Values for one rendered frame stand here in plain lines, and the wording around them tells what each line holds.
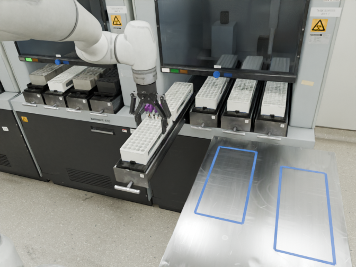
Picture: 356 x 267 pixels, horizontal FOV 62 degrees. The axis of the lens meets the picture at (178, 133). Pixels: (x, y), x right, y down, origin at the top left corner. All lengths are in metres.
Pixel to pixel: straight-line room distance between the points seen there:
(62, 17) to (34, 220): 1.79
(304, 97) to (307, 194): 0.52
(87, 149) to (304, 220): 1.33
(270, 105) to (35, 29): 1.02
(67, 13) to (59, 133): 1.39
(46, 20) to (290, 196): 0.79
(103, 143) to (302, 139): 1.07
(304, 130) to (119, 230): 1.23
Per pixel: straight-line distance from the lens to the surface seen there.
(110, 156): 1.81
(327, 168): 1.12
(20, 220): 2.29
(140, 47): 1.02
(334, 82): 2.59
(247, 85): 1.53
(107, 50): 1.06
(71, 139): 1.90
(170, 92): 1.46
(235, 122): 1.37
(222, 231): 0.86
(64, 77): 1.84
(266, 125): 1.36
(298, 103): 1.40
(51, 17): 0.58
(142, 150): 1.09
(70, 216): 2.15
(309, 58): 1.32
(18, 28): 0.56
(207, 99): 1.39
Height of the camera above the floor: 1.50
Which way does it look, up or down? 34 degrees down
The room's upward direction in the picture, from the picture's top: 4 degrees counter-clockwise
